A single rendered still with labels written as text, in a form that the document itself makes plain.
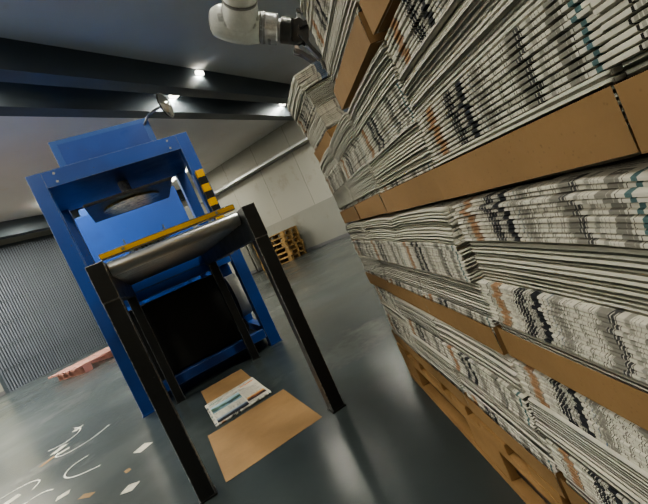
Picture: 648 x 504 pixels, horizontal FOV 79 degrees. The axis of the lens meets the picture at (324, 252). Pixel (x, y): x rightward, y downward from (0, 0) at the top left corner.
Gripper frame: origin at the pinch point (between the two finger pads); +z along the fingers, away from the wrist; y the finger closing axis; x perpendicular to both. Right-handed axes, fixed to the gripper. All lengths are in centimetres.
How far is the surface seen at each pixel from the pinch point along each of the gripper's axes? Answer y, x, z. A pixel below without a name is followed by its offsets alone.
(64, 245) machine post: 79, -115, -140
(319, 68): 16.6, 14.7, -7.9
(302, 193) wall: -50, -942, 28
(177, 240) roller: 68, -9, -50
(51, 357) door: 376, -809, -516
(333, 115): 29.0, 14.0, -2.9
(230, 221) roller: 61, -15, -34
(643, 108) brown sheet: 56, 107, 4
